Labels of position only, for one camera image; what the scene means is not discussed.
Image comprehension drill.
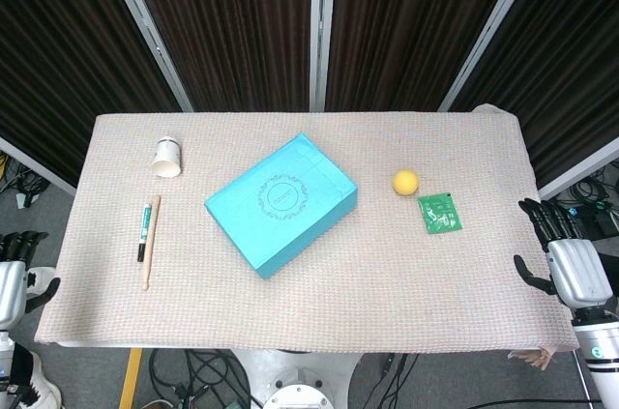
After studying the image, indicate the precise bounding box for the grey metal partition rail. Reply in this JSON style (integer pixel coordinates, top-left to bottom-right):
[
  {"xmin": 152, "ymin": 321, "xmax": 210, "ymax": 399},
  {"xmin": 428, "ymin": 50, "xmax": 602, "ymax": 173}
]
[
  {"xmin": 538, "ymin": 135, "xmax": 619, "ymax": 201},
  {"xmin": 0, "ymin": 135, "xmax": 77, "ymax": 196}
]

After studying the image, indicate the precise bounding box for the black floor cable bundle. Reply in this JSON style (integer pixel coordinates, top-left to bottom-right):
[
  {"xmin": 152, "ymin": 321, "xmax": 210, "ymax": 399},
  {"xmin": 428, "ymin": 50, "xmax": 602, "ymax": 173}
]
[
  {"xmin": 0, "ymin": 151, "xmax": 52, "ymax": 210},
  {"xmin": 148, "ymin": 348, "xmax": 253, "ymax": 409},
  {"xmin": 351, "ymin": 353, "xmax": 423, "ymax": 409},
  {"xmin": 554, "ymin": 164, "xmax": 619, "ymax": 239}
]

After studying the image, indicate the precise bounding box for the beige woven tablecloth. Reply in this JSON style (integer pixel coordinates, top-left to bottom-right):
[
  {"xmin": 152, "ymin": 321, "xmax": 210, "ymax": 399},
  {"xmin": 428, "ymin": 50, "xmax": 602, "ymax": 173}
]
[{"xmin": 33, "ymin": 103, "xmax": 581, "ymax": 355}]

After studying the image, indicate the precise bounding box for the white sneaker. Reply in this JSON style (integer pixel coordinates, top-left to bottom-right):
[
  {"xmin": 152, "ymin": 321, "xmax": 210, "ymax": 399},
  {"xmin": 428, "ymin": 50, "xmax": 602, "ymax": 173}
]
[
  {"xmin": 16, "ymin": 349, "xmax": 63, "ymax": 409},
  {"xmin": 26, "ymin": 266, "xmax": 57, "ymax": 295}
]

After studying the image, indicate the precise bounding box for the green sachet packet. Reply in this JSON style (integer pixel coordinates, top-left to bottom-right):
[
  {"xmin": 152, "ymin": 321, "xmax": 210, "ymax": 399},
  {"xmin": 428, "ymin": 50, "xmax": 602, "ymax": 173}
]
[{"xmin": 417, "ymin": 192, "xmax": 464, "ymax": 236}]

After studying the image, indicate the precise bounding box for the wooden drumstick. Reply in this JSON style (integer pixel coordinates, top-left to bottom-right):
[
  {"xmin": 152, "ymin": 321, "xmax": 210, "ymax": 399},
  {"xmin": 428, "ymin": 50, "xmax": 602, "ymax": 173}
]
[{"xmin": 141, "ymin": 194, "xmax": 162, "ymax": 291}]

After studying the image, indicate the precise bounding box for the light blue cardboard box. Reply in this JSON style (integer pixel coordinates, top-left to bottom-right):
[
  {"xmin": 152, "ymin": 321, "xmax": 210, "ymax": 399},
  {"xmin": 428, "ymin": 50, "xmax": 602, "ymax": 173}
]
[{"xmin": 203, "ymin": 131, "xmax": 360, "ymax": 281}]

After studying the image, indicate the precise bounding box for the green black pen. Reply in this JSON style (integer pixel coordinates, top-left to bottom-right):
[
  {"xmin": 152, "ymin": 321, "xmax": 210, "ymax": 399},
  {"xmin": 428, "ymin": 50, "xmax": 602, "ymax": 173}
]
[{"xmin": 135, "ymin": 203, "xmax": 154, "ymax": 264}]

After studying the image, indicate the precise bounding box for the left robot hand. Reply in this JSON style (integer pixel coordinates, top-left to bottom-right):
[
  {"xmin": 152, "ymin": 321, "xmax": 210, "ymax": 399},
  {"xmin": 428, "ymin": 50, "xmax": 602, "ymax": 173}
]
[{"xmin": 0, "ymin": 230, "xmax": 62, "ymax": 329}]

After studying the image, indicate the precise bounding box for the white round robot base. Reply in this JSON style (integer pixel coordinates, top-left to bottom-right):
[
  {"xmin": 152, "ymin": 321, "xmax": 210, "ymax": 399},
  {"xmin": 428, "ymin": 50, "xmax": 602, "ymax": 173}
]
[{"xmin": 230, "ymin": 348, "xmax": 369, "ymax": 409}]

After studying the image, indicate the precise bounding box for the yellow floor tape strip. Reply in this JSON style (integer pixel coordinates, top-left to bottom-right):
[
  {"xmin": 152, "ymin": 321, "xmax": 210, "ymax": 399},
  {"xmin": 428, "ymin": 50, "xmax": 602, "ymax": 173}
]
[{"xmin": 118, "ymin": 348, "xmax": 145, "ymax": 409}]

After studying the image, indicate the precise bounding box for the grey metal partition post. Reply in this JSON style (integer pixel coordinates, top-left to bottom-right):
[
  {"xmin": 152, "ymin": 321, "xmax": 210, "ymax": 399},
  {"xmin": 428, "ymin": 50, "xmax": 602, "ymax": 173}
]
[
  {"xmin": 436, "ymin": 0, "xmax": 539, "ymax": 113},
  {"xmin": 309, "ymin": 0, "xmax": 339, "ymax": 113},
  {"xmin": 95, "ymin": 0, "xmax": 195, "ymax": 114}
]

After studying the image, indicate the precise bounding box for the white paper cup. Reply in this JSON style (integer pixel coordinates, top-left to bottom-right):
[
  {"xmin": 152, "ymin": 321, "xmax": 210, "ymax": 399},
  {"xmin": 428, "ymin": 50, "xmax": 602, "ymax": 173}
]
[{"xmin": 150, "ymin": 136, "xmax": 184, "ymax": 180}]

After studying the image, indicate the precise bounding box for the dark ribbed partition panel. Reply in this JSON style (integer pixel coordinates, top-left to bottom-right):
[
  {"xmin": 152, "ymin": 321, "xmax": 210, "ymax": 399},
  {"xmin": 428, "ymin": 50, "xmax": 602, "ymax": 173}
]
[
  {"xmin": 0, "ymin": 0, "xmax": 189, "ymax": 188},
  {"xmin": 119, "ymin": 0, "xmax": 316, "ymax": 113},
  {"xmin": 324, "ymin": 0, "xmax": 529, "ymax": 113},
  {"xmin": 449, "ymin": 0, "xmax": 619, "ymax": 188}
]

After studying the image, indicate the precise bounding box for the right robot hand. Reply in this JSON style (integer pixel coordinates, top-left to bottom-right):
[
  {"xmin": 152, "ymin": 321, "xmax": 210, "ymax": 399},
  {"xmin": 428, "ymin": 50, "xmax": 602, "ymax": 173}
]
[{"xmin": 512, "ymin": 196, "xmax": 618, "ymax": 308}]

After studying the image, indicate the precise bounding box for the yellow ball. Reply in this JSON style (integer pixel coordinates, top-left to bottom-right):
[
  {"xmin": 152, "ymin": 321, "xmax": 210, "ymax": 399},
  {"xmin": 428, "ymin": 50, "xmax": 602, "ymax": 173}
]
[{"xmin": 392, "ymin": 169, "xmax": 421, "ymax": 197}]

